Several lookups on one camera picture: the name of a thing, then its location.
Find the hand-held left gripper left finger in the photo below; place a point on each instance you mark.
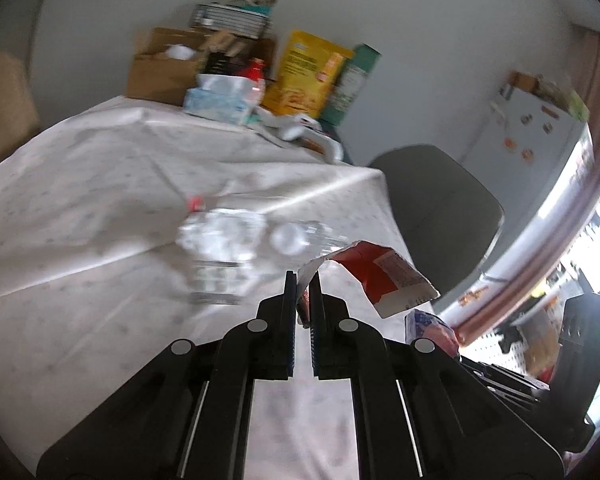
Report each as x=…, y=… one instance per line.
x=290, y=310

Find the grey chair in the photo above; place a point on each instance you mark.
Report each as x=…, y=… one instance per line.
x=440, y=210

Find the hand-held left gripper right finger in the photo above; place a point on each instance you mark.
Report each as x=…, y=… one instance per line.
x=316, y=310

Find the yellow snack bag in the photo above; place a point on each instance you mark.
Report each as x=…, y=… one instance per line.
x=305, y=75

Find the clear wrapper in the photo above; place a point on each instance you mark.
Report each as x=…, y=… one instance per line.
x=290, y=237

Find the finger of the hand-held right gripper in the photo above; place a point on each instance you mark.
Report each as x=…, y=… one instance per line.
x=505, y=380

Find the tall green box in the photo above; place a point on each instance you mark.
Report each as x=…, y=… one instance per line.
x=352, y=82

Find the open cardboard box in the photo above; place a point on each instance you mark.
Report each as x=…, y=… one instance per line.
x=160, y=70

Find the red bottle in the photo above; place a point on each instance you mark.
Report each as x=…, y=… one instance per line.
x=255, y=77

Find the green packet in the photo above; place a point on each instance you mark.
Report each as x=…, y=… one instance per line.
x=565, y=100

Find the purple tissue pack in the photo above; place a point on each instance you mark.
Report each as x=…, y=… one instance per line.
x=432, y=332

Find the white game controller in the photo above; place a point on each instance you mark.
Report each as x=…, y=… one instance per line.
x=305, y=132

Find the black pen holder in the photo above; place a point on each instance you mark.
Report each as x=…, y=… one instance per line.
x=216, y=62

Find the blue tissue box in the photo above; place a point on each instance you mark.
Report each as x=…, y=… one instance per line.
x=220, y=102

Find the white dotted tablecloth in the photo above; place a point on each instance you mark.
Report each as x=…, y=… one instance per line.
x=80, y=210

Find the red white wrapper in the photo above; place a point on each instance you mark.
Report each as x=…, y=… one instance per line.
x=380, y=275

